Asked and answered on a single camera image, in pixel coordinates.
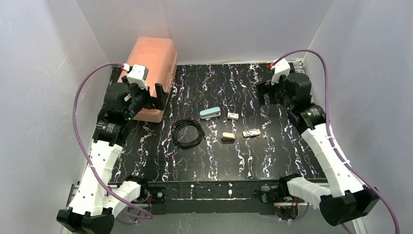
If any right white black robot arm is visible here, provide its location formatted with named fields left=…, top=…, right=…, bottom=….
left=256, top=73, right=379, bottom=226

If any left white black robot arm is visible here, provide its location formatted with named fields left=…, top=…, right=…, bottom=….
left=56, top=81, right=169, bottom=234

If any orange plastic storage box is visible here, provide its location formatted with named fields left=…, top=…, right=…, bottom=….
left=127, top=37, right=177, bottom=104

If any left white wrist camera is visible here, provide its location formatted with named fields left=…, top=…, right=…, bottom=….
left=127, top=64, right=149, bottom=90

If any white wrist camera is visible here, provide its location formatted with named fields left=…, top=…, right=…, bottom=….
left=127, top=64, right=149, bottom=90
left=270, top=58, right=291, bottom=85

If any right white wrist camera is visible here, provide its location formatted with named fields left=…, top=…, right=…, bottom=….
left=270, top=58, right=291, bottom=85

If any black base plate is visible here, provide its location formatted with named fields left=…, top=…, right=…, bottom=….
left=117, top=180, right=311, bottom=216

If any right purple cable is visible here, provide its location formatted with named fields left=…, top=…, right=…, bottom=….
left=268, top=49, right=401, bottom=234

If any aluminium frame rail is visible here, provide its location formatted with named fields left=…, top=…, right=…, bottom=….
left=56, top=63, right=377, bottom=234

